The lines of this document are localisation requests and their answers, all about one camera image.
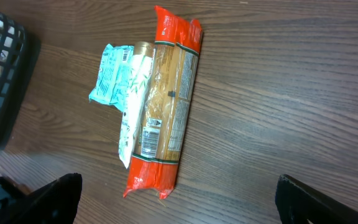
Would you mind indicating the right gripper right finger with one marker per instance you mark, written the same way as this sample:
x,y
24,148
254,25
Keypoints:
x,y
297,202

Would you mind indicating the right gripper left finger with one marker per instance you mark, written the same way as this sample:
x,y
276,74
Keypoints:
x,y
56,202

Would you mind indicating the teal snack packet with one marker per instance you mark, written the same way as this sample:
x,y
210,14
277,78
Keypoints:
x,y
113,76

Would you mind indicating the orange pasta packet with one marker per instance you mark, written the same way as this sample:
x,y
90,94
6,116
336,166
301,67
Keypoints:
x,y
155,159

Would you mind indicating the white tube with gold cap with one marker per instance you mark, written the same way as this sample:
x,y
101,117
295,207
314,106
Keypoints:
x,y
137,88

